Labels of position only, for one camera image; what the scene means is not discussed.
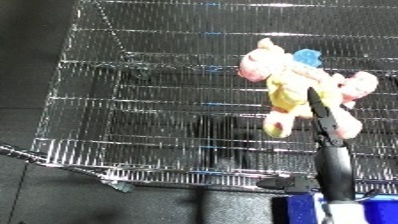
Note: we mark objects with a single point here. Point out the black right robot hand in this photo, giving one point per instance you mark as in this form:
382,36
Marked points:
334,166

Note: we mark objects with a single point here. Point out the pink and yellow soft toy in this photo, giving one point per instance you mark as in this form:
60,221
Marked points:
290,83

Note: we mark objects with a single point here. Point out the pale right robot arm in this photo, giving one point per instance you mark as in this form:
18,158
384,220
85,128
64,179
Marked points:
339,213

